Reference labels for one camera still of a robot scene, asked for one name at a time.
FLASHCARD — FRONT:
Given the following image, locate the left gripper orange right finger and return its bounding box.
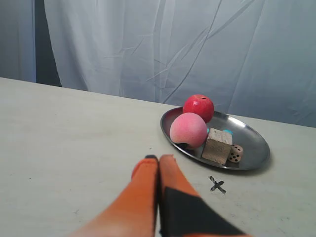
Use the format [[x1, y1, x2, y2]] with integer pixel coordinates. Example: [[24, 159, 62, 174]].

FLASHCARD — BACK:
[[159, 155, 249, 237]]

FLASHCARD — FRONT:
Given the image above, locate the wooden cube block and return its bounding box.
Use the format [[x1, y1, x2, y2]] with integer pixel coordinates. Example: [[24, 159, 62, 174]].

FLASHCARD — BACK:
[[201, 128, 233, 165]]

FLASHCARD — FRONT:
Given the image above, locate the pink peach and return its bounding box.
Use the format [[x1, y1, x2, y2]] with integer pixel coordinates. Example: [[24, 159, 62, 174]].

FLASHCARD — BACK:
[[169, 113, 208, 148]]

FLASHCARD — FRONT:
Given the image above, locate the white backdrop curtain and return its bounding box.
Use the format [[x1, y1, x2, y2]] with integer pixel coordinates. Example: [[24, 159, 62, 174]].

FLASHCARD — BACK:
[[0, 0, 316, 127]]

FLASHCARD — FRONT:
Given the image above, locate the wooden die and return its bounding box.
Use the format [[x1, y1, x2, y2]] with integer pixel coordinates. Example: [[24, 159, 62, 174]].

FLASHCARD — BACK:
[[228, 144, 243, 163]]

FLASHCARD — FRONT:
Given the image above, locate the black X mark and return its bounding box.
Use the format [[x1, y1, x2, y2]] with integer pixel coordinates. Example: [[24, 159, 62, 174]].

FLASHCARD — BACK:
[[208, 176, 227, 194]]

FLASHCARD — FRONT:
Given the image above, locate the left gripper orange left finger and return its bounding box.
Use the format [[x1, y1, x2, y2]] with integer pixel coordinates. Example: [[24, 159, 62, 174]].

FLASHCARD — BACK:
[[70, 155, 158, 237]]

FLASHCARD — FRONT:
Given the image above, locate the teal bone toy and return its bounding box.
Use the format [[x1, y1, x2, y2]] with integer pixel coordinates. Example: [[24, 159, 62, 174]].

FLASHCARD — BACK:
[[207, 128, 233, 136]]

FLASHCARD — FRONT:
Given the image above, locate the round steel plate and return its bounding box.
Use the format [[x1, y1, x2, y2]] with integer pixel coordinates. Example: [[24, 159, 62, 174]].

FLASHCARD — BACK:
[[160, 107, 270, 170]]

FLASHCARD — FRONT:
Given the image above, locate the red apple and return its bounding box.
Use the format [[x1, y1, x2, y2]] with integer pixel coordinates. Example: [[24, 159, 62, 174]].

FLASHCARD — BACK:
[[182, 94, 215, 123]]

